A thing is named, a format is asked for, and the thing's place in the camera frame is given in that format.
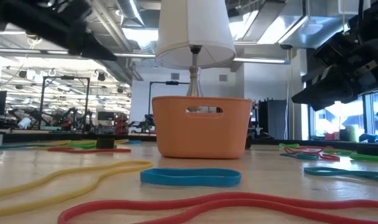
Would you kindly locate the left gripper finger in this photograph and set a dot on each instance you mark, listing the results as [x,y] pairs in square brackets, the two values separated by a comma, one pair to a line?
[92,51]

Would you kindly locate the green rubber band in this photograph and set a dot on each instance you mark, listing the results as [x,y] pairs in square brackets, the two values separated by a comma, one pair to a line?
[83,145]
[288,145]
[341,152]
[369,157]

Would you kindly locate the teal rubber band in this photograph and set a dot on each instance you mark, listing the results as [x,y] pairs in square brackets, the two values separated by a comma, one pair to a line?
[307,171]
[11,146]
[310,157]

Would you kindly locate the wide blue rubber band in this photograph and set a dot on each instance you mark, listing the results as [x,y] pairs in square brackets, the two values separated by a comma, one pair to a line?
[189,182]

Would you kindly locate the long yellow rubber band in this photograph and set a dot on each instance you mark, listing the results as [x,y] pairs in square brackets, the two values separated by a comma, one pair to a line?
[21,206]

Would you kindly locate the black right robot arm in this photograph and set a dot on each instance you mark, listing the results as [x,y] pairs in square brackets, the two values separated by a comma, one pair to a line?
[375,9]

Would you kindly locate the orange plastic bin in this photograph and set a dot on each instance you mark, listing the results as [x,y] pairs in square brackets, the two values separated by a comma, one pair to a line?
[201,137]

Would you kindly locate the long red rubber band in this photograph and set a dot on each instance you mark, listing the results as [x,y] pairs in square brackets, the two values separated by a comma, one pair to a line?
[114,205]

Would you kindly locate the red box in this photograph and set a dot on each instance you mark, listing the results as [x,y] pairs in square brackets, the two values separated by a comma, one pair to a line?
[330,136]

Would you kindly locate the green roll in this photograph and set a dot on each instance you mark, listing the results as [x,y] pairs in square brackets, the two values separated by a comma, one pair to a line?
[352,133]

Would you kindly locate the black panel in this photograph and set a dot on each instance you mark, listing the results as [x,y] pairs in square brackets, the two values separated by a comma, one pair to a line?
[274,118]

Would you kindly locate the blue bag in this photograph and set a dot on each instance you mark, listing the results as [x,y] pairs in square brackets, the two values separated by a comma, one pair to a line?
[370,138]

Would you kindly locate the long ceiling light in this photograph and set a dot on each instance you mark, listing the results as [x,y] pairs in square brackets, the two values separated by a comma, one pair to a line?
[263,60]

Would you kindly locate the red stacked equipment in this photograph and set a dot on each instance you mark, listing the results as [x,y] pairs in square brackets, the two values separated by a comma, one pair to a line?
[122,124]

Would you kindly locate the white roll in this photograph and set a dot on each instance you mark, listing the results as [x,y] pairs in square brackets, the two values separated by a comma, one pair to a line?
[24,123]

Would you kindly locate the white shade table lamp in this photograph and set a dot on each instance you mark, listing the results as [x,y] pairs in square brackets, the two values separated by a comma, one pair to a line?
[195,25]

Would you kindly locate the black rig frame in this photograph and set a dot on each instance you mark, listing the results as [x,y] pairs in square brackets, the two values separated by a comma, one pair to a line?
[67,77]
[172,82]

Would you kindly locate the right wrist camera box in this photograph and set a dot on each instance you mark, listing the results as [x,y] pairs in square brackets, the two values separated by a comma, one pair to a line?
[335,49]

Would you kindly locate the dome security camera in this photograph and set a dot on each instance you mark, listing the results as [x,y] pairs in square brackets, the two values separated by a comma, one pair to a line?
[286,47]

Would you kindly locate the grey wall vent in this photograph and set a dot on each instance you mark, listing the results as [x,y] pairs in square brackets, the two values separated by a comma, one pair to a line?
[175,76]
[223,77]

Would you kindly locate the black aluminium table frame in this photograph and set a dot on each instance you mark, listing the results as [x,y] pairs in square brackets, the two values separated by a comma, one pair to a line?
[36,137]

